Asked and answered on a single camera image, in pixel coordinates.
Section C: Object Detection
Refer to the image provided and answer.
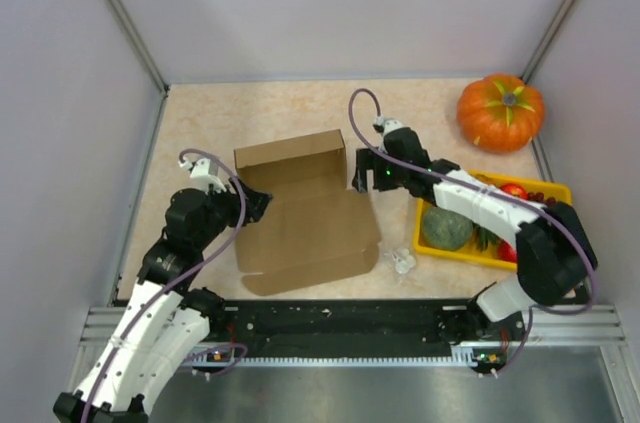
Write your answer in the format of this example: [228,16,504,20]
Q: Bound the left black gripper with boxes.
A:
[194,175,273,249]

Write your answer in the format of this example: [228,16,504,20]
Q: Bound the brown cardboard box sheet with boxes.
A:
[234,129,381,296]

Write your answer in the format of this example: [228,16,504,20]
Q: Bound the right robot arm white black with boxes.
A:
[352,127,598,339]

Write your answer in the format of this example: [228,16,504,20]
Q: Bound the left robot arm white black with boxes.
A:
[53,178,273,422]

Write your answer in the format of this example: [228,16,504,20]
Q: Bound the green melon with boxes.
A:
[421,207,473,251]

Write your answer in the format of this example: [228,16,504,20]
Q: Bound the clear plastic bits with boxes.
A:
[385,248,416,275]

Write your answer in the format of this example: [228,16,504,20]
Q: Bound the orange pumpkin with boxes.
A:
[456,74,546,153]

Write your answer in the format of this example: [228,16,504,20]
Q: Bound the red apple upper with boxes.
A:
[500,183,528,200]

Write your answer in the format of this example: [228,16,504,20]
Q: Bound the red apple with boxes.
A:
[496,240,518,264]
[500,183,528,200]

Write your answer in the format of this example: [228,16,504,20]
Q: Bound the red apple lower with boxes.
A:
[496,240,518,264]

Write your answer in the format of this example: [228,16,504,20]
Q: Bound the yellow plastic tray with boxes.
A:
[413,170,572,272]

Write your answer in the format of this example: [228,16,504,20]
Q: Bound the purple grape bunch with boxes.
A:
[527,192,557,206]

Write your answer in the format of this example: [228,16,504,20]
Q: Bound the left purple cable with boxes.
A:
[79,147,249,423]

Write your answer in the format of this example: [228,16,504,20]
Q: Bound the purple cable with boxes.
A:
[79,147,249,423]
[347,88,599,377]

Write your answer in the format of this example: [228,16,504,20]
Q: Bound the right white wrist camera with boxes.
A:
[373,115,406,137]

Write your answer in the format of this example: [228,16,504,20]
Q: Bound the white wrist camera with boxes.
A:
[373,115,406,137]
[179,157,227,193]

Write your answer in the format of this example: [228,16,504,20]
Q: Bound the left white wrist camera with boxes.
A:
[179,157,227,193]

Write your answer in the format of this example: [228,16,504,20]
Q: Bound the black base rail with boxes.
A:
[204,299,524,359]

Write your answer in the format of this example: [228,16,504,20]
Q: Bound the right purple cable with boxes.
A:
[347,88,599,377]

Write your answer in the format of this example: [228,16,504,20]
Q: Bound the aluminium frame beam front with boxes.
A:
[79,303,626,369]

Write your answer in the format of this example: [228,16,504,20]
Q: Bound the left corner aluminium post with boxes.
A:
[105,0,169,96]

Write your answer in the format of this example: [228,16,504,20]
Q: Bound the corner aluminium post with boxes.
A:
[520,0,580,83]
[105,0,169,96]

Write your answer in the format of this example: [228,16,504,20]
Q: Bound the right corner aluminium post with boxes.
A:
[520,0,580,83]

